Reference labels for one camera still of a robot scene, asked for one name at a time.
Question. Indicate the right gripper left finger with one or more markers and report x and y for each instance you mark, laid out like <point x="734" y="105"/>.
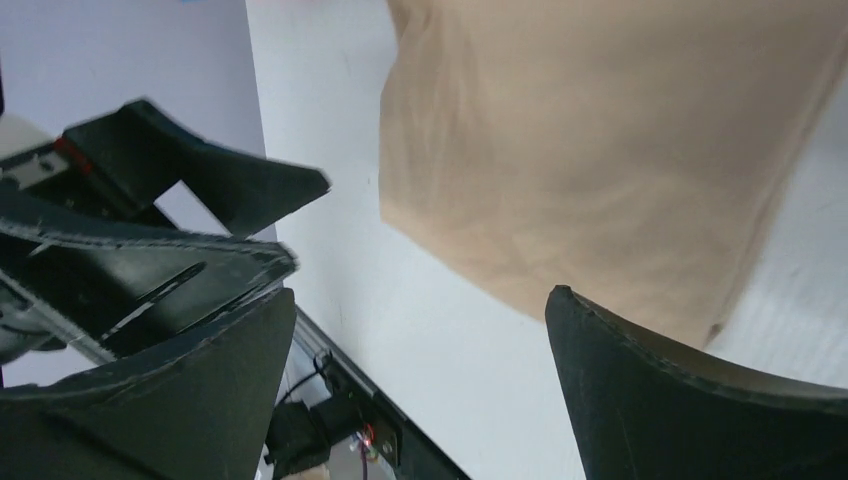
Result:
<point x="197" y="406"/>

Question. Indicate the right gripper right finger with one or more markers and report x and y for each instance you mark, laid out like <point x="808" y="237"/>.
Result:
<point x="644" y="406"/>

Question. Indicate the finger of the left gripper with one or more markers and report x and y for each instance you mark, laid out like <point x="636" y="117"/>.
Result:
<point x="199" y="172"/>
<point x="112" y="289"/>

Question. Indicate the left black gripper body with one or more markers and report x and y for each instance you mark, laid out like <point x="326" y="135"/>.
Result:
<point x="42" y="172"/>

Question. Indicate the beige t shirt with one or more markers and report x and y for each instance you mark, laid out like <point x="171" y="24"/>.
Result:
<point x="636" y="151"/>

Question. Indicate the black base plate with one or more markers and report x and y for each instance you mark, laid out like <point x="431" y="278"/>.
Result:
<point x="326" y="401"/>

